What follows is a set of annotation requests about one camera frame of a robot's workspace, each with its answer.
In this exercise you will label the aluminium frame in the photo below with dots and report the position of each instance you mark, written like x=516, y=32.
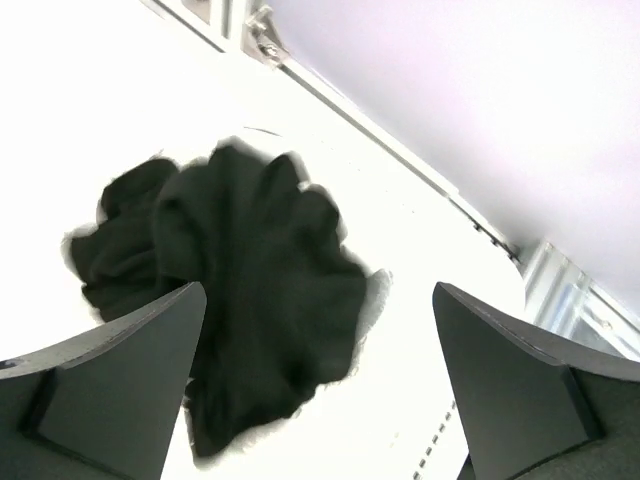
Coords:
x=505, y=134

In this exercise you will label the white plastic basket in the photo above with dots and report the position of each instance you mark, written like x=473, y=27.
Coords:
x=89, y=89

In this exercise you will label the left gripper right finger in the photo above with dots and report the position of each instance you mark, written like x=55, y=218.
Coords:
x=533, y=404

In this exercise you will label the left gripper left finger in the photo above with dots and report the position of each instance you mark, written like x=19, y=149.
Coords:
x=102, y=404

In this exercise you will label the black tank top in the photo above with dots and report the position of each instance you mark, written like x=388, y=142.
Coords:
x=284, y=298

